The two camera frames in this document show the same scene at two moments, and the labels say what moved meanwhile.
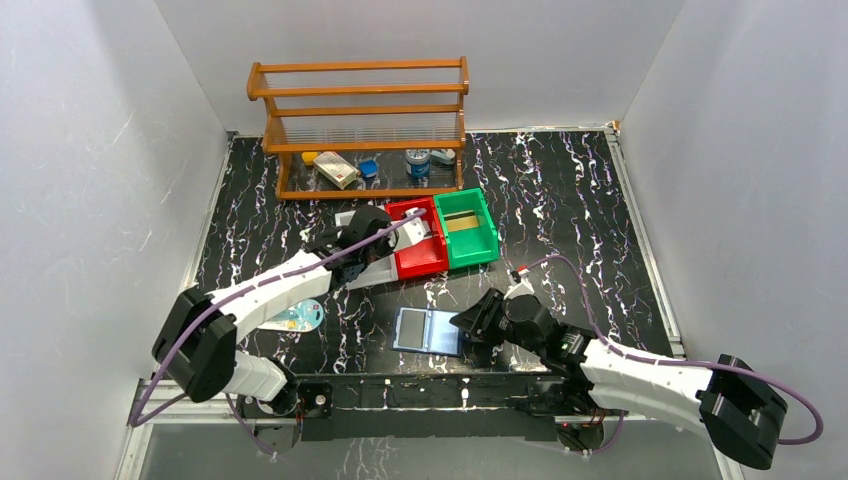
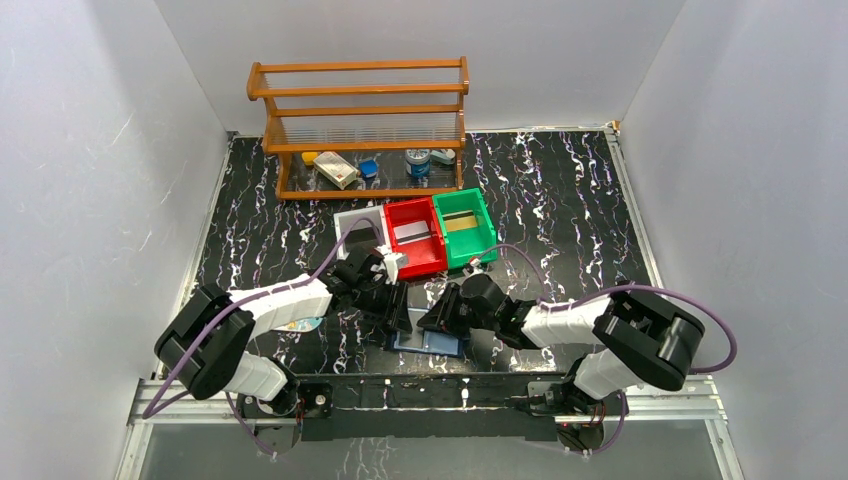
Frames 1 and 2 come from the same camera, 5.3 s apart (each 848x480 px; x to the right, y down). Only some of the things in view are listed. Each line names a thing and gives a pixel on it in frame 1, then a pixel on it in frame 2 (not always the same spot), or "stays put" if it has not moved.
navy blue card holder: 426,331 stays put
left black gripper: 335,240 to 387,298
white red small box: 336,169 stays put
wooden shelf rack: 364,129 stays put
